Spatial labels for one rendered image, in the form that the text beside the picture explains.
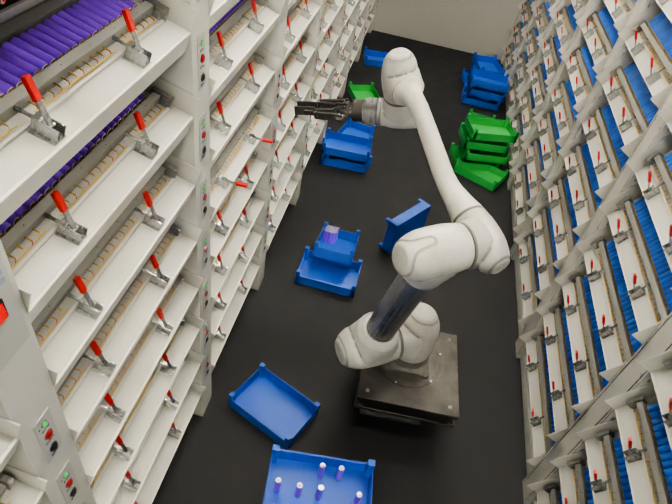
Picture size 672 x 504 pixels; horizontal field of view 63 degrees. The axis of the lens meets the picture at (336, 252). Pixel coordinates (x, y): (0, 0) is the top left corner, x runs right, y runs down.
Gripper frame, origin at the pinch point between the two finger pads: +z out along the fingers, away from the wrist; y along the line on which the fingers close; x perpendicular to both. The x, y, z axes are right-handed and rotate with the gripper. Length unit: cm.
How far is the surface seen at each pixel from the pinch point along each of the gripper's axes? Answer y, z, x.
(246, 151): 17.4, 16.7, 7.9
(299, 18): -54, 15, -12
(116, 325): 98, 20, 5
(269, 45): -6.7, 12.5, -18.6
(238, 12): 12.1, 13.9, -35.0
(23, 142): 111, 7, -49
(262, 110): -6.4, 18.2, 5.0
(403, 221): -61, -30, 93
